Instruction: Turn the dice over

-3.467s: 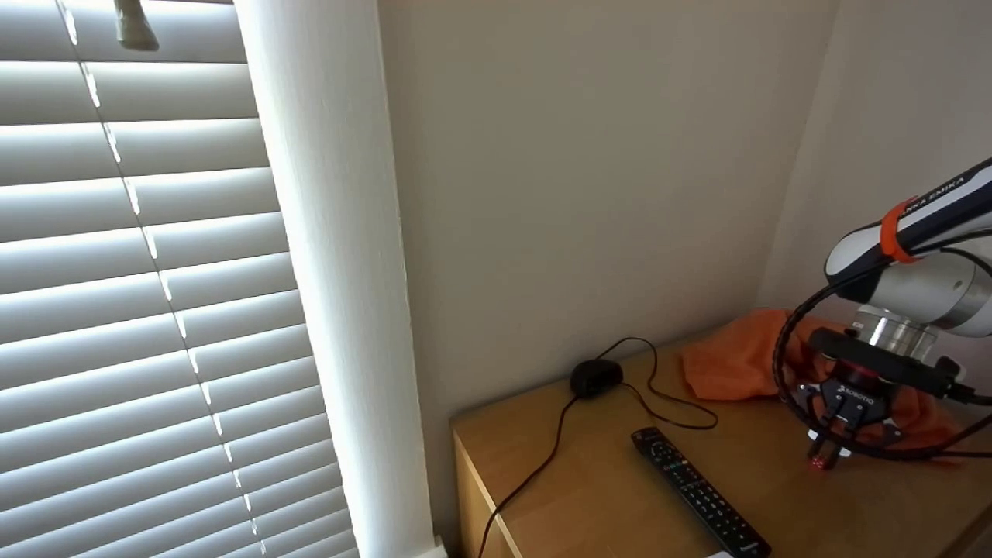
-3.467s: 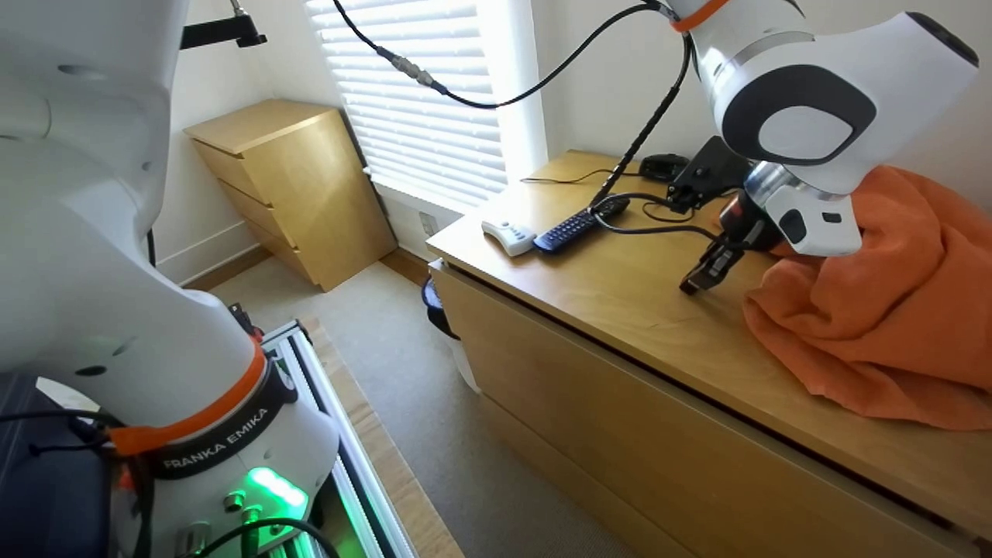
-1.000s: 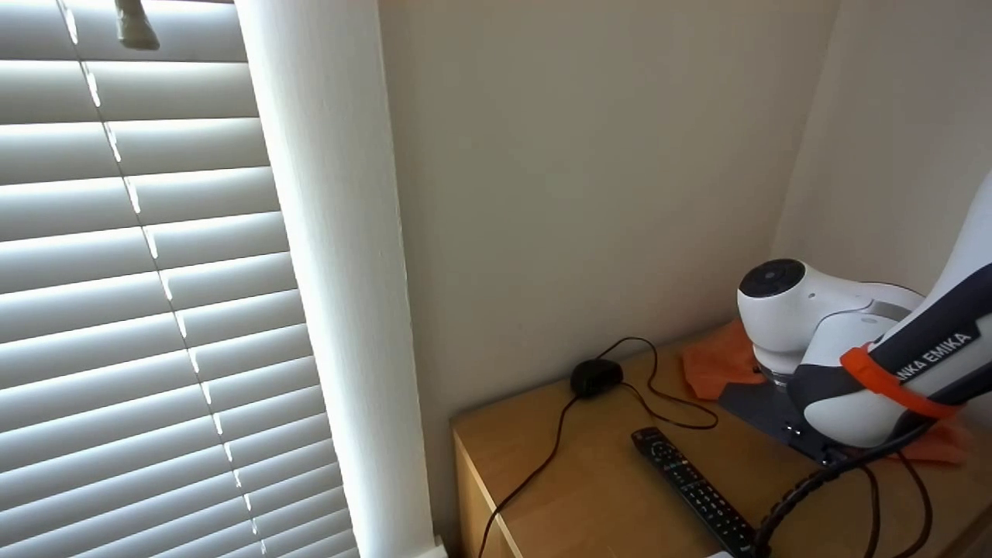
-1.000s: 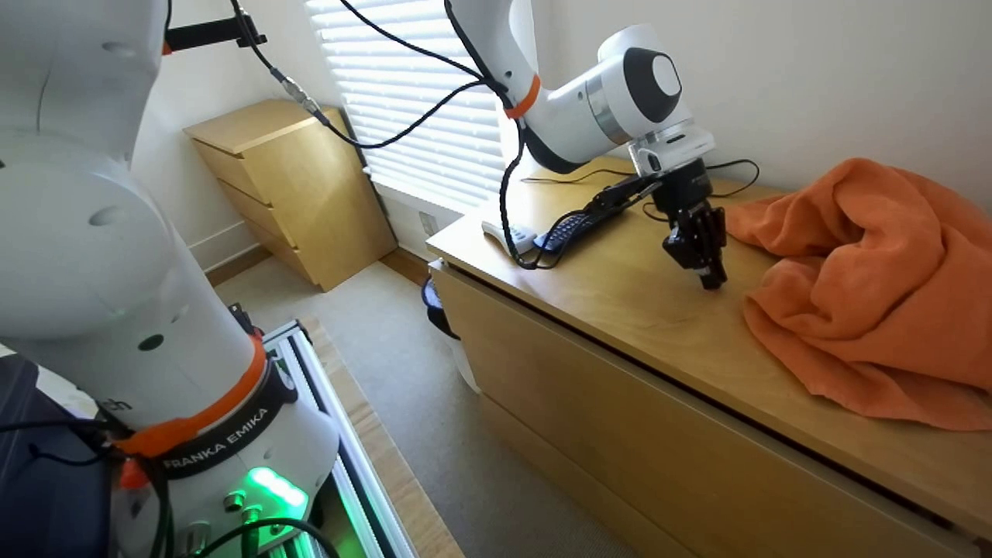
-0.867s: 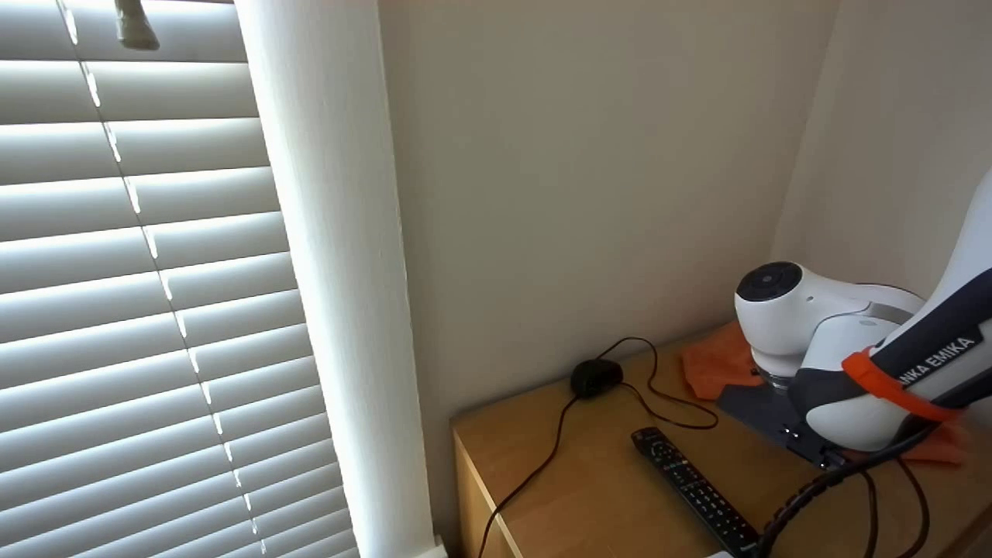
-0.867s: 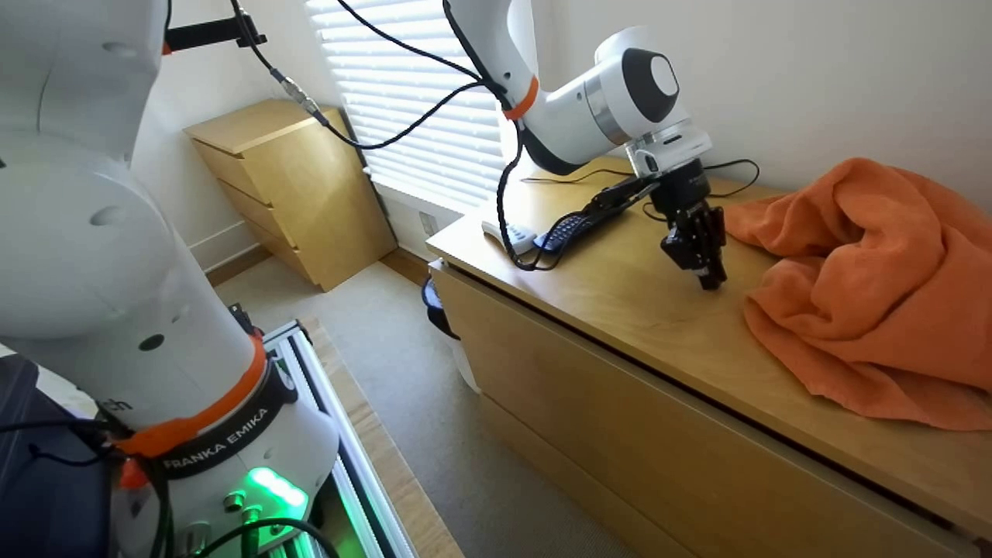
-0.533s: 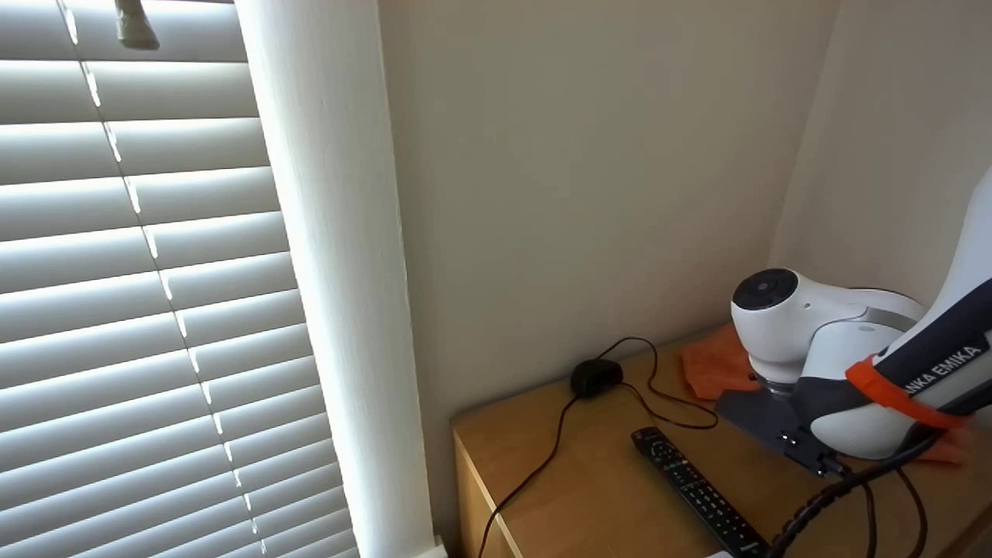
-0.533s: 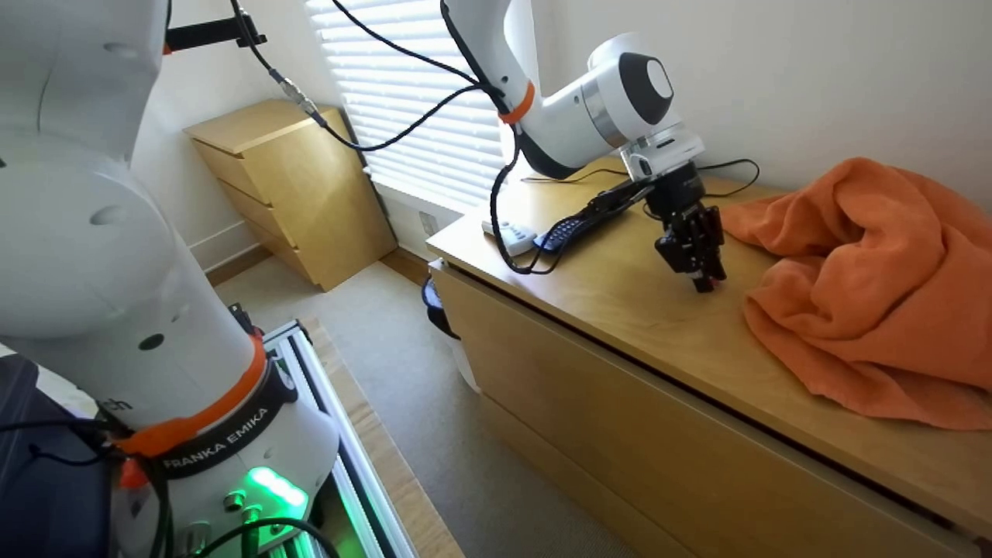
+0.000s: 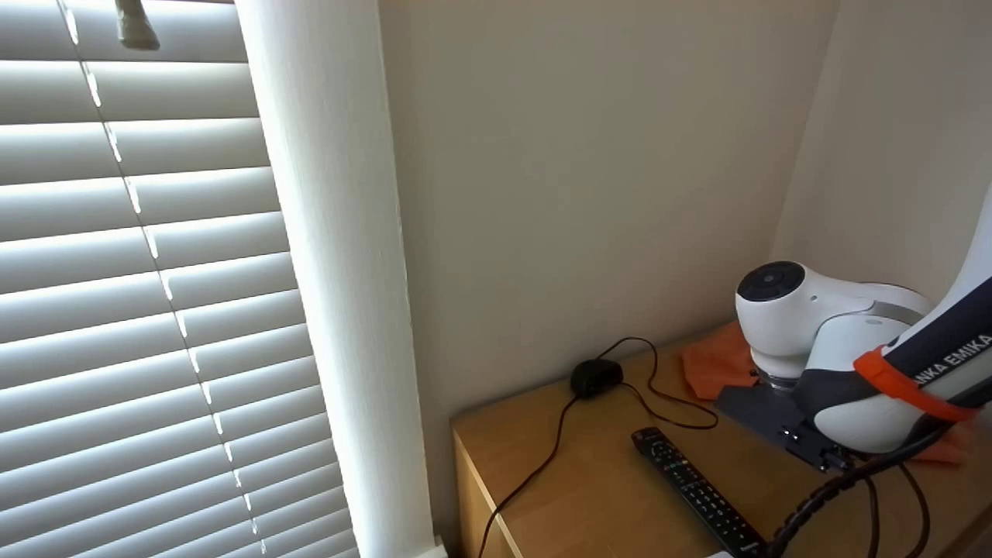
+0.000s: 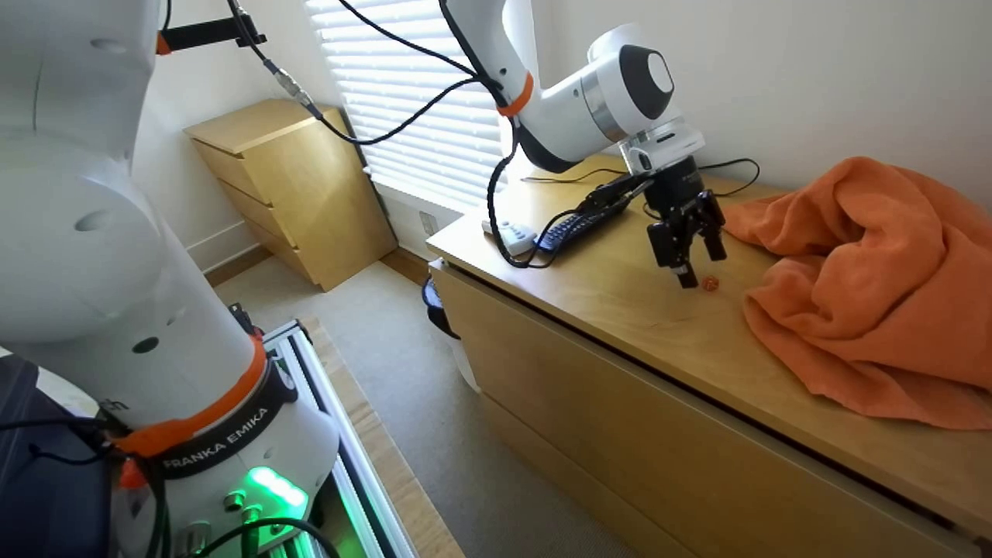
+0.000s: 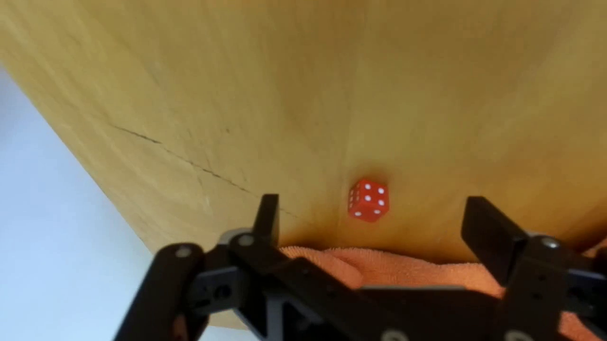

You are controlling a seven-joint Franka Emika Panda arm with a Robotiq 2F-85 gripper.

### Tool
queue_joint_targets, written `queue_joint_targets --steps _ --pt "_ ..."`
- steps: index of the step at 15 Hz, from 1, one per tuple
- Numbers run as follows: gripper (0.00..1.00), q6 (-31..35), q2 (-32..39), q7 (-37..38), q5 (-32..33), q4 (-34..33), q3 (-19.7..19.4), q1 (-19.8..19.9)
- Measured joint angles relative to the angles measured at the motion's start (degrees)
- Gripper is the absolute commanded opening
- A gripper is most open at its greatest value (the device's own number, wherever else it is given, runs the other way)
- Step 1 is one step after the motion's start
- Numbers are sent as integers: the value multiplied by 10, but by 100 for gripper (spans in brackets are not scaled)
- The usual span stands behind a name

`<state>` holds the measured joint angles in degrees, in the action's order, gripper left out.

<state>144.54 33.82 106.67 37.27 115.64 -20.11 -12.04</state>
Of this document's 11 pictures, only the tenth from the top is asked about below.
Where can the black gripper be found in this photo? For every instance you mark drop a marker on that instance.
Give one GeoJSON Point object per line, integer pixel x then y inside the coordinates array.
{"type": "Point", "coordinates": [682, 199]}

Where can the long light wooden dresser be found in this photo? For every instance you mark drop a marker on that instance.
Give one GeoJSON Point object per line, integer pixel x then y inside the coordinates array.
{"type": "Point", "coordinates": [639, 415]}

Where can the black remote control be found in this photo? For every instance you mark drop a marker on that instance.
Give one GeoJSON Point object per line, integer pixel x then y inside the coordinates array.
{"type": "Point", "coordinates": [578, 231]}

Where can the black bin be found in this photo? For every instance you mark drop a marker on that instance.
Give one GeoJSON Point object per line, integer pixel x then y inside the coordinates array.
{"type": "Point", "coordinates": [436, 307]}

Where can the black camera stand bar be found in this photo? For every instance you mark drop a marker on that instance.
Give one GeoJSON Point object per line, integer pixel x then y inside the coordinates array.
{"type": "Point", "coordinates": [213, 36]}

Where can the small white device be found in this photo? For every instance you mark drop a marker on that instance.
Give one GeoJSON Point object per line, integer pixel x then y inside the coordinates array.
{"type": "Point", "coordinates": [520, 244]}

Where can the white window blinds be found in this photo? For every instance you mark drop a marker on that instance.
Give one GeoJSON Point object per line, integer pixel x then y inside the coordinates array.
{"type": "Point", "coordinates": [422, 144]}

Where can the orange towel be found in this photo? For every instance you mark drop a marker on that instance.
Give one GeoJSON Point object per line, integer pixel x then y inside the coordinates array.
{"type": "Point", "coordinates": [879, 279]}

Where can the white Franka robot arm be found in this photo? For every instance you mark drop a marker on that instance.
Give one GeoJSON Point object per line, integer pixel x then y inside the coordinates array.
{"type": "Point", "coordinates": [83, 258]}

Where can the small orange dice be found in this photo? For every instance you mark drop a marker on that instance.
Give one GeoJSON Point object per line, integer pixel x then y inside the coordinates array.
{"type": "Point", "coordinates": [711, 284]}

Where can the small light wooden drawer chest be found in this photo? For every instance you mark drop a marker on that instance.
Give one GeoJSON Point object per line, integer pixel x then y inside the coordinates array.
{"type": "Point", "coordinates": [300, 195]}

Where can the aluminium rail frame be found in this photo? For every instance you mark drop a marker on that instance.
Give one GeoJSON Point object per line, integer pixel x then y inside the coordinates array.
{"type": "Point", "coordinates": [342, 436]}

